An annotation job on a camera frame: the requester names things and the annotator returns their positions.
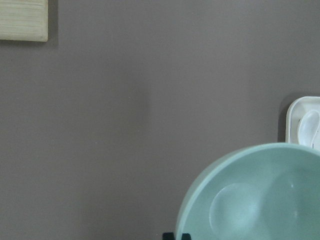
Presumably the white ceramic spoon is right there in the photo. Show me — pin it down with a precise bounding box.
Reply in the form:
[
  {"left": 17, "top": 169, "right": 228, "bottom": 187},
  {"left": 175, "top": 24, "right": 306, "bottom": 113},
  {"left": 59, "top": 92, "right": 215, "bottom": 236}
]
[{"left": 297, "top": 109, "right": 320, "bottom": 147}]

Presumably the green bowl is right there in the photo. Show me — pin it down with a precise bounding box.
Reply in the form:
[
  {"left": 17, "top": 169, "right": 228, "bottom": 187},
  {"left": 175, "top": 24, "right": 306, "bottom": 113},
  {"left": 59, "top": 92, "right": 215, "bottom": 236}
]
[{"left": 174, "top": 143, "right": 320, "bottom": 240}]

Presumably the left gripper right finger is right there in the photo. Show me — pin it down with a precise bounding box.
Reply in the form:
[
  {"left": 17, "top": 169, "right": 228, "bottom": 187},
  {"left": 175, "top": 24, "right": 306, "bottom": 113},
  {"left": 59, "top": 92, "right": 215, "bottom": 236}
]
[{"left": 181, "top": 233, "right": 192, "bottom": 240}]

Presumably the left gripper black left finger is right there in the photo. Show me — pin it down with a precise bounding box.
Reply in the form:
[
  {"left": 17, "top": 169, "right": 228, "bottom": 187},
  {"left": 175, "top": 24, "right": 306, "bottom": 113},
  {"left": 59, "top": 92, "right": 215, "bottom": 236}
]
[{"left": 162, "top": 232, "right": 175, "bottom": 240}]

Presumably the beige serving tray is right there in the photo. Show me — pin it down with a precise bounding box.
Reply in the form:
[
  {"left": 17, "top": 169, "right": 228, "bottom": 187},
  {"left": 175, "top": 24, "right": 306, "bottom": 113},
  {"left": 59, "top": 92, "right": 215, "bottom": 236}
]
[{"left": 285, "top": 96, "right": 320, "bottom": 151}]

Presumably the wooden cutting board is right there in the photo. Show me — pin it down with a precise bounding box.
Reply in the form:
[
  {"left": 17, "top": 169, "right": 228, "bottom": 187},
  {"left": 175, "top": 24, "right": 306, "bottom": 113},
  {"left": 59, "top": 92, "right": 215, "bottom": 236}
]
[{"left": 0, "top": 0, "right": 48, "bottom": 42}]

